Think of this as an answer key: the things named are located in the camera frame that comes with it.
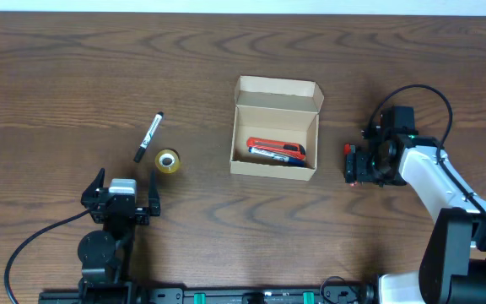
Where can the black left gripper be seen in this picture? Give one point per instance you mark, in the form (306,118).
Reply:
(92,195)

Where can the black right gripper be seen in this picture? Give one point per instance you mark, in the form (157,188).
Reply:
(390,182)

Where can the blue capped marker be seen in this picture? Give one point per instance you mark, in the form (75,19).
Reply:
(276,156)

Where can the orange utility knife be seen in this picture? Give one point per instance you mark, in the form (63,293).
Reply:
(293,150)

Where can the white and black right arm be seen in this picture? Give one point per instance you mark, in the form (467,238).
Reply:
(453,267)

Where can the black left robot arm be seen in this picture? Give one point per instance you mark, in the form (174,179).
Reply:
(105,254)

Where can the clear yellowish tape roll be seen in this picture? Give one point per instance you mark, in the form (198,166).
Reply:
(167,161)

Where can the black and white marker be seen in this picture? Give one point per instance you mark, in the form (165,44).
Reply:
(148,136)

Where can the open brown cardboard box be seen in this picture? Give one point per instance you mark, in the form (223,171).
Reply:
(284,110)

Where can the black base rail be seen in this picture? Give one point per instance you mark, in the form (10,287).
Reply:
(336,293)

